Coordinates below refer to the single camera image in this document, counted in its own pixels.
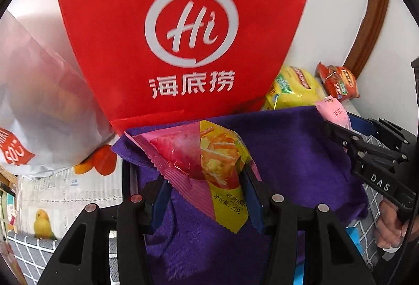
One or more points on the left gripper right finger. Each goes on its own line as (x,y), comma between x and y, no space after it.
(330,256)

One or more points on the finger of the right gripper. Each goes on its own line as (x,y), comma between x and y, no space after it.
(383,130)
(355,144)

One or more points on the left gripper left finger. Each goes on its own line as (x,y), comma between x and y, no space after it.
(82,256)

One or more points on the small pink snack packet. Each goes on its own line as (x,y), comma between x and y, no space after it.
(333,111)

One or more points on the pink yellow fries snack packet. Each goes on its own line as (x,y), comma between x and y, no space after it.
(203,161)

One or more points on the right human hand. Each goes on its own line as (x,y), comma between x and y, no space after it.
(389,231)

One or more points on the blue tissue pack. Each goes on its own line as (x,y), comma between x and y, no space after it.
(299,270)

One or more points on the purple towel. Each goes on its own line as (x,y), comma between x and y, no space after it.
(298,123)

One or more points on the printed newspaper sheet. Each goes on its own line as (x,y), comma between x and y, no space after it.
(48,206)

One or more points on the orange chips bag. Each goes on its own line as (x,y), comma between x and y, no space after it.
(339,82)

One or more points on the yellow chips bag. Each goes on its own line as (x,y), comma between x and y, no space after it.
(293,87)

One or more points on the white plastic Miniso bag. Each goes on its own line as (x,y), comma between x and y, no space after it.
(50,119)

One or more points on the red paper shopping bag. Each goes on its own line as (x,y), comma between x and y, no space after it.
(152,62)

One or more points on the brown wooden door frame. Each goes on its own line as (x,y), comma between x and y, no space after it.
(367,36)

